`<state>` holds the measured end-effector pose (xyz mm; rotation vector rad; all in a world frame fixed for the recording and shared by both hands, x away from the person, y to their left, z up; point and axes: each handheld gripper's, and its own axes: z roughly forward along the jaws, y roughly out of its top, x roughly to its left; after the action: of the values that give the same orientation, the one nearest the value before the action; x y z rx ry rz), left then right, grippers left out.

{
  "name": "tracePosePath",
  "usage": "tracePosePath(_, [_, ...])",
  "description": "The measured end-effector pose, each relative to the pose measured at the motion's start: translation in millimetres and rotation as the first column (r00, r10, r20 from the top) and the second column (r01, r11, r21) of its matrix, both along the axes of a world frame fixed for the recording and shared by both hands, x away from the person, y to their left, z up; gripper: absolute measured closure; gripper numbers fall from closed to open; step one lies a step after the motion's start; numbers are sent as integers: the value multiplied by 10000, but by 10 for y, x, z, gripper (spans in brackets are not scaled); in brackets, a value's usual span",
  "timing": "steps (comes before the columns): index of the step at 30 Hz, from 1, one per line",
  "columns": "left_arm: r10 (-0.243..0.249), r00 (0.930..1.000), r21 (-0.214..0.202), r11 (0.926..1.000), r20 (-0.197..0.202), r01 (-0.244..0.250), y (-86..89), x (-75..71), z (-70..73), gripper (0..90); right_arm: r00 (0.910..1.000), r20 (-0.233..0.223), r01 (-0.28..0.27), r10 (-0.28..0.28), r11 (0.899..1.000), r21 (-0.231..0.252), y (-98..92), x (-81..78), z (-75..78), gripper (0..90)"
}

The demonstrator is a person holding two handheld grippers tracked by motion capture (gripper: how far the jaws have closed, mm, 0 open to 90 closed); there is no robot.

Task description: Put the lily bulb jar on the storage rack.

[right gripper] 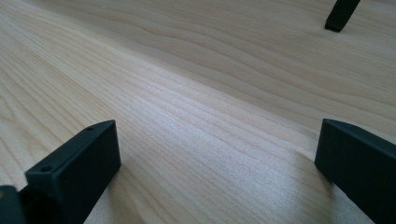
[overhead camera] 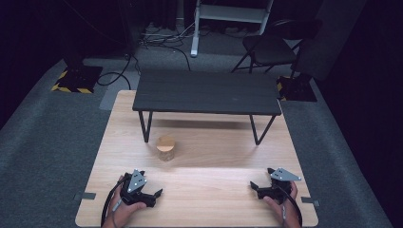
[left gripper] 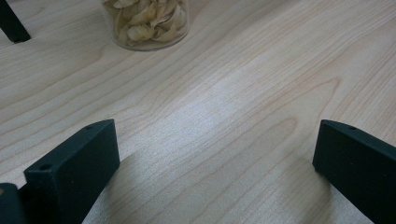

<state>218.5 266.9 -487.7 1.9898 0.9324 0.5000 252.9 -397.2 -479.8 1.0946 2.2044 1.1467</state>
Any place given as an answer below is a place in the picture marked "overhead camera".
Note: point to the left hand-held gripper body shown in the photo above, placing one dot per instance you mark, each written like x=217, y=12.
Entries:
x=136, y=190

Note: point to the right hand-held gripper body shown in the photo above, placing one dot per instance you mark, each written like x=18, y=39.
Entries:
x=278, y=186

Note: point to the person's right hand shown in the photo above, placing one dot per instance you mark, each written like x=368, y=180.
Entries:
x=285, y=207

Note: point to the person's left hand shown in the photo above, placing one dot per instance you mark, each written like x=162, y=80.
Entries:
x=125, y=210

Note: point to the small wooden cylinder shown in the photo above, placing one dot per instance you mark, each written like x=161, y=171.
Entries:
x=165, y=148

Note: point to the black stand base hazard tape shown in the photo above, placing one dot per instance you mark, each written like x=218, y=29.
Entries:
x=77, y=79
x=296, y=88

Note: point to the black raised shelf with legs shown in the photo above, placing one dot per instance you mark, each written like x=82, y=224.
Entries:
x=206, y=91

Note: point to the black folding chair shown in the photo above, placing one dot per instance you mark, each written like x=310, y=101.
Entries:
x=272, y=47

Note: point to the white metal stand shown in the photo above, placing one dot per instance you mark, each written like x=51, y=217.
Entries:
x=228, y=14

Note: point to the grey table edge bracket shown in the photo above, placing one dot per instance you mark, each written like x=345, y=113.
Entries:
x=86, y=196
x=310, y=201

